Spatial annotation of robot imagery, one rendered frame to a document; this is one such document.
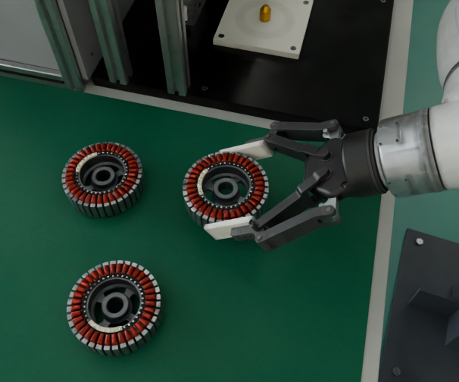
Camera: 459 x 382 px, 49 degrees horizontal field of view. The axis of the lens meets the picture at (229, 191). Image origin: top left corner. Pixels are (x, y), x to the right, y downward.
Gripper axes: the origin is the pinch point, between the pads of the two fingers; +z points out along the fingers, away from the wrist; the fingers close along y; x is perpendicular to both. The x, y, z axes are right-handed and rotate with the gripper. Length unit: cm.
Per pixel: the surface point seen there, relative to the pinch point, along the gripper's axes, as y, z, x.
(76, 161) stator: -2.9, 20.2, -9.8
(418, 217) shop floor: -51, -4, 96
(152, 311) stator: 16.9, 6.7, -1.8
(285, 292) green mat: 10.7, -4.8, 9.2
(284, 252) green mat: 5.0, -4.2, 9.0
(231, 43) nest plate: -31.5, 5.1, 0.1
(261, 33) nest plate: -34.5, 0.8, 2.4
